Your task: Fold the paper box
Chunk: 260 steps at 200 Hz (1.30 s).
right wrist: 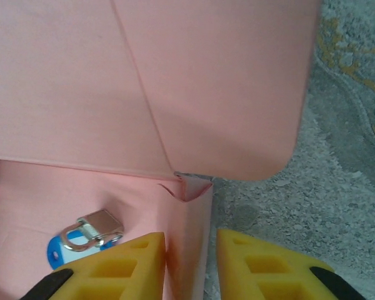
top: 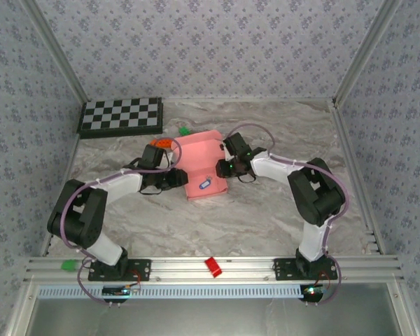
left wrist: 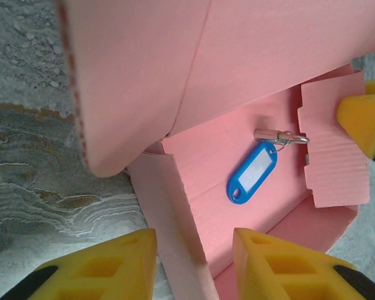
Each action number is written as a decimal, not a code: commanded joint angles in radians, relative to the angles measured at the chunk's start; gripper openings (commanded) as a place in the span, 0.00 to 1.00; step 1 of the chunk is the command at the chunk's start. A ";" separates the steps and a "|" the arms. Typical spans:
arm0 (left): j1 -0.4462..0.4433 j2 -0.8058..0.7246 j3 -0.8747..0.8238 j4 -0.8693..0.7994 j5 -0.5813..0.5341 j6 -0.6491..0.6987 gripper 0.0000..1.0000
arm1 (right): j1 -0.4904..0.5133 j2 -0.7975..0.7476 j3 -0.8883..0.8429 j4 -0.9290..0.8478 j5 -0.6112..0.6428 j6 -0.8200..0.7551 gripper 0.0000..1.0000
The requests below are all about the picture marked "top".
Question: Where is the pink paper box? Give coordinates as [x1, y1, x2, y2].
[171, 129, 229, 202]

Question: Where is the orange plastic toy piece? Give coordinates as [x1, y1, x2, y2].
[150, 138, 174, 150]

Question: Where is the black and white checkerboard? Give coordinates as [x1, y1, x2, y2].
[76, 97, 164, 140]

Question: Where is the red block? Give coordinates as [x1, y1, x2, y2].
[204, 257, 223, 279]

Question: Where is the left circuit board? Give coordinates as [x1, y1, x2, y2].
[101, 285, 132, 298]

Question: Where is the circuit board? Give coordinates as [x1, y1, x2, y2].
[300, 285, 326, 301]
[101, 285, 132, 298]

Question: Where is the grey metal panel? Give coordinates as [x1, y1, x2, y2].
[26, 297, 407, 336]

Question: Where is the right circuit board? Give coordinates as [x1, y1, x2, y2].
[300, 285, 326, 301]

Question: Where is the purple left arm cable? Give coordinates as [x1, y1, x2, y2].
[61, 139, 183, 307]

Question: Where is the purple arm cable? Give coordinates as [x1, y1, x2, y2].
[61, 139, 183, 307]
[227, 123, 350, 307]

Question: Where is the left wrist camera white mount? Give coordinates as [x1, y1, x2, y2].
[139, 143, 175, 169]

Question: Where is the aluminium back rail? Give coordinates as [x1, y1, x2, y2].
[160, 97, 337, 104]

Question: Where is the aluminium front rail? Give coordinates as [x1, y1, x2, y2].
[23, 255, 405, 284]

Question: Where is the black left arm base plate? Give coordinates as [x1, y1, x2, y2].
[87, 258, 152, 282]

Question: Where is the slotted grey cable duct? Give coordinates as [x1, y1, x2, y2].
[37, 283, 304, 299]

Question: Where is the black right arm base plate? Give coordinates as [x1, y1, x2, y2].
[273, 258, 338, 281]

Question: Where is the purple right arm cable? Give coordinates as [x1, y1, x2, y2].
[227, 123, 350, 307]

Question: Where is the aluminium frame post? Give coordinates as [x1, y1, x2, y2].
[334, 0, 403, 104]

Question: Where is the aluminium frame bar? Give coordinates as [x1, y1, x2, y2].
[388, 283, 420, 336]
[3, 283, 39, 336]

